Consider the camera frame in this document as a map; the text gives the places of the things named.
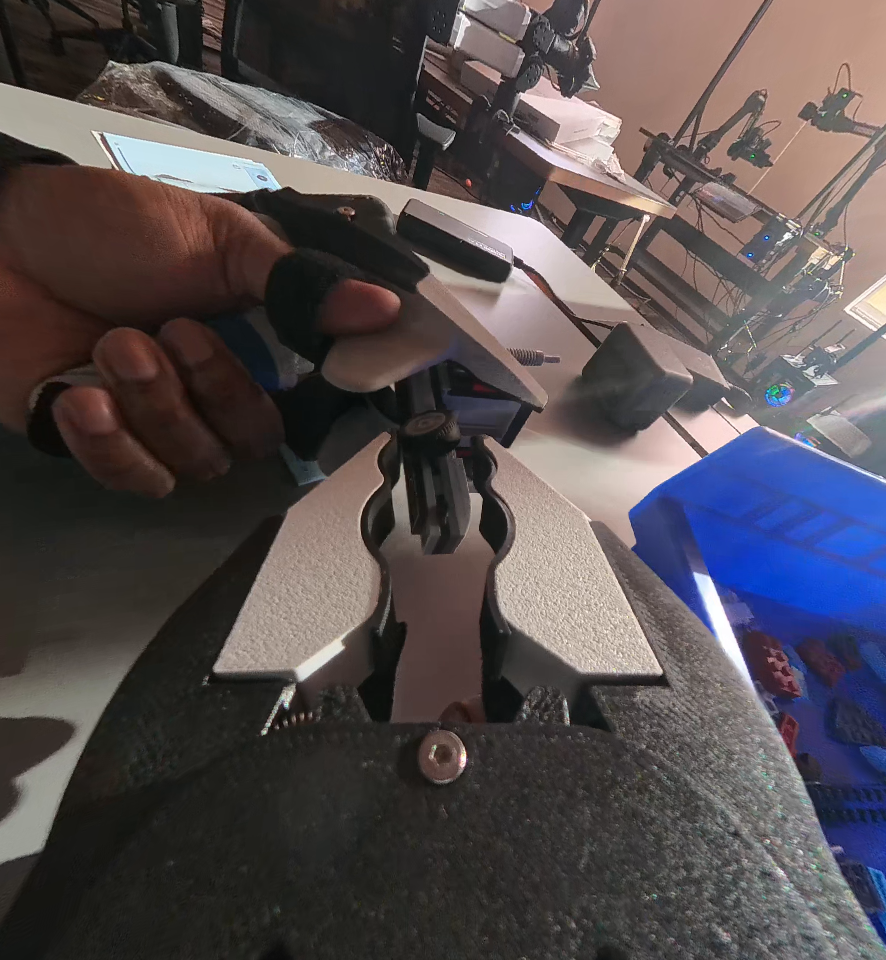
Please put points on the brown wooden table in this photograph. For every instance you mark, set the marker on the brown wooden table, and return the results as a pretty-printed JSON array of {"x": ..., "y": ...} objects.
[{"x": 585, "y": 176}]

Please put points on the black power adapter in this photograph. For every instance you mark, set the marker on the black power adapter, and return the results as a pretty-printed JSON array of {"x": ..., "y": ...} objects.
[{"x": 705, "y": 379}]

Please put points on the grey red toy brick truck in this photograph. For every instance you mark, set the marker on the grey red toy brick truck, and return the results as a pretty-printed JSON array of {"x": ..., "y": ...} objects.
[{"x": 480, "y": 416}]

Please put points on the black power bank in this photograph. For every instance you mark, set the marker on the black power bank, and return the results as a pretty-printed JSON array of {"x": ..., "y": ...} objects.
[{"x": 450, "y": 236}]

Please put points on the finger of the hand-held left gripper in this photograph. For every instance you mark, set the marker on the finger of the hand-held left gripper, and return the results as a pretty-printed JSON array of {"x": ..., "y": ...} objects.
[{"x": 443, "y": 330}]

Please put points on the pile of loose toy bricks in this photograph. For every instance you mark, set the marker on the pile of loose toy bricks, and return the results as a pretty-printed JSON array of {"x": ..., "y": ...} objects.
[{"x": 855, "y": 720}]

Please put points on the white flat box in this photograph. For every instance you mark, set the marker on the white flat box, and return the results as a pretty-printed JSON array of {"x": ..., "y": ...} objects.
[{"x": 570, "y": 118}]

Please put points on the black overhead robot arm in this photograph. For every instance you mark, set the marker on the black overhead robot arm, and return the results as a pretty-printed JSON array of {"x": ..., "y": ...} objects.
[
  {"x": 750, "y": 135},
  {"x": 836, "y": 105}
]

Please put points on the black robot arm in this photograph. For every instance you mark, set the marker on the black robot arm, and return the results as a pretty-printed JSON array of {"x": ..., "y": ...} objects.
[{"x": 555, "y": 52}]

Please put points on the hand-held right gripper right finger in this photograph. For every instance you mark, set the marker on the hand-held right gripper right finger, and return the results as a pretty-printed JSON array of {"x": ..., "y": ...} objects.
[{"x": 570, "y": 600}]

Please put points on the black office chair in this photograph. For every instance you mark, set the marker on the black office chair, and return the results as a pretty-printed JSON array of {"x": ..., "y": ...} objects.
[{"x": 338, "y": 45}]

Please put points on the plastic-wrapped black bundle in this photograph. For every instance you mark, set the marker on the plastic-wrapped black bundle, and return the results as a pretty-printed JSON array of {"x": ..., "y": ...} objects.
[{"x": 248, "y": 112}]

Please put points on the white carton box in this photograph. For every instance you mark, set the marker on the white carton box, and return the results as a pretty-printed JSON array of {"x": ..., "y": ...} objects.
[
  {"x": 491, "y": 76},
  {"x": 488, "y": 41}
]

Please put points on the blue plastic bin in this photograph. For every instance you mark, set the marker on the blue plastic bin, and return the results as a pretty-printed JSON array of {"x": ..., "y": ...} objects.
[{"x": 750, "y": 510}]

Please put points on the person's left hand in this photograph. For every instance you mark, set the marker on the person's left hand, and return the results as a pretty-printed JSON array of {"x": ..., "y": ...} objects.
[{"x": 113, "y": 247}]

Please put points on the grey action camera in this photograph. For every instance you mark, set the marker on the grey action camera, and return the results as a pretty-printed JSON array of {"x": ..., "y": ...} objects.
[{"x": 630, "y": 375}]

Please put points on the black computer case lit fan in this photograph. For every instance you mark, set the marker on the black computer case lit fan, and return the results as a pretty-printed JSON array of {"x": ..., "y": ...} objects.
[{"x": 780, "y": 394}]

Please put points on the black metal frame rig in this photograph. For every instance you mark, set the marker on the black metal frame rig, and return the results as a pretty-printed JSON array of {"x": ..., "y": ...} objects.
[{"x": 682, "y": 150}]

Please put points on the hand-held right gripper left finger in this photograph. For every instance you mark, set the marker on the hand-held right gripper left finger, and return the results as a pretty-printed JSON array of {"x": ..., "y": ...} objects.
[{"x": 300, "y": 600}]

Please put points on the light blue instruction booklet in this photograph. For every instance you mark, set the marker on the light blue instruction booklet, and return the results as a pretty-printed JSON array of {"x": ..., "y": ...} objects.
[{"x": 188, "y": 161}]

